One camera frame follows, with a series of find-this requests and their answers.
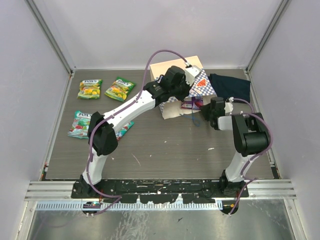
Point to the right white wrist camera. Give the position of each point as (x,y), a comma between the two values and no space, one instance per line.
(229,106)

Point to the slotted grey cable duct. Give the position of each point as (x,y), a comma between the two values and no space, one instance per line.
(86,206)

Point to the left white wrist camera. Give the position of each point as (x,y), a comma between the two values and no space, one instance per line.
(191,73)

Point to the dark navy folded cloth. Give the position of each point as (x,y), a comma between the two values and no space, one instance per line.
(227,86)

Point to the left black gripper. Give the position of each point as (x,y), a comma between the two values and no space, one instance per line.
(187,88)

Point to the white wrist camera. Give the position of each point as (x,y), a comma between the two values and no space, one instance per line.
(229,106)
(191,73)

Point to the green Fox's spring tea candy bag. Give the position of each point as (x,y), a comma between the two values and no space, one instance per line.
(90,89)

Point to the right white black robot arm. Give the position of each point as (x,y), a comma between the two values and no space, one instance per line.
(251,137)

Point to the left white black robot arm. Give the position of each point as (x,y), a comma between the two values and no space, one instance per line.
(103,127)

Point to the purple berries candy bag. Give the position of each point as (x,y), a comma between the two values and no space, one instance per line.
(193,104)

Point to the aluminium front rail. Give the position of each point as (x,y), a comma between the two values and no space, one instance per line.
(258,189)

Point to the blue checkered paper bag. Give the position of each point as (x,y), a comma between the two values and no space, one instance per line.
(171,107)

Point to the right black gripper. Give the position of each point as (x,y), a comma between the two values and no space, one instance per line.
(204,109)

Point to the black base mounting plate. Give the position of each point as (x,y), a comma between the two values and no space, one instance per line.
(158,191)

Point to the teal Fox's blossom candy bag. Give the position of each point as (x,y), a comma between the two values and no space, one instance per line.
(80,126)

